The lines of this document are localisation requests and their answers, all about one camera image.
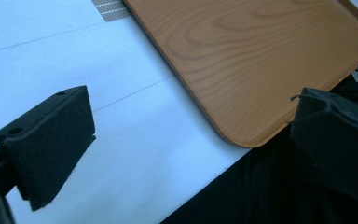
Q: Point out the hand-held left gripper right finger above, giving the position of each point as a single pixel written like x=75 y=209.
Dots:
x=338 y=140

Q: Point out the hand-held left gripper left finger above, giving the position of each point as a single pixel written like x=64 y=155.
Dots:
x=49 y=146

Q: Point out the wooden tray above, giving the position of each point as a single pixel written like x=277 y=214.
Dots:
x=254 y=62

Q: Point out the grey woven strip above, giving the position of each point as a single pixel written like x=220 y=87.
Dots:
x=111 y=10

